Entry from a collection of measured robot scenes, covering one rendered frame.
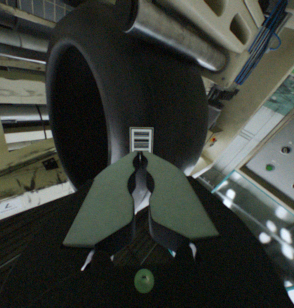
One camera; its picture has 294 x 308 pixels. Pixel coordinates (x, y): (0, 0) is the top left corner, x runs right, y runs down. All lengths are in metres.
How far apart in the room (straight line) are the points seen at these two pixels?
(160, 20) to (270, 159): 0.76
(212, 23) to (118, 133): 0.25
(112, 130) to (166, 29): 0.19
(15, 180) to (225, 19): 0.97
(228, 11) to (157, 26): 0.15
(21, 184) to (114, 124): 0.73
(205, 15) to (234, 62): 0.22
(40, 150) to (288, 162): 1.18
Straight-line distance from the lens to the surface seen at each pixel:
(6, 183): 0.96
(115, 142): 0.29
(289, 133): 0.88
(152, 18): 0.29
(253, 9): 0.48
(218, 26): 0.38
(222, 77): 0.53
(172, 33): 0.32
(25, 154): 0.96
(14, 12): 0.71
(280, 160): 0.90
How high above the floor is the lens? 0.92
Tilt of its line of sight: 35 degrees up
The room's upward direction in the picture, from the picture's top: 156 degrees counter-clockwise
